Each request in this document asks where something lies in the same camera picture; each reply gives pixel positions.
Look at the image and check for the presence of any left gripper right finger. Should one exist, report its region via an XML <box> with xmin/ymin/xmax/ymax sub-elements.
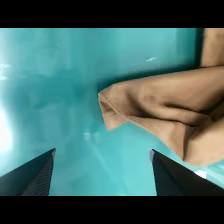
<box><xmin>149</xmin><ymin>148</ymin><xmax>224</xmax><ymax>197</ymax></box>

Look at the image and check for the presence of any brown garment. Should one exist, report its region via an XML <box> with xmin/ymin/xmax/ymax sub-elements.
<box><xmin>97</xmin><ymin>28</ymin><xmax>224</xmax><ymax>167</ymax></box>

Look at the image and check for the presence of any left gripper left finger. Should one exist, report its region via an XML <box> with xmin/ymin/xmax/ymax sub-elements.
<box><xmin>0</xmin><ymin>148</ymin><xmax>57</xmax><ymax>197</ymax></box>

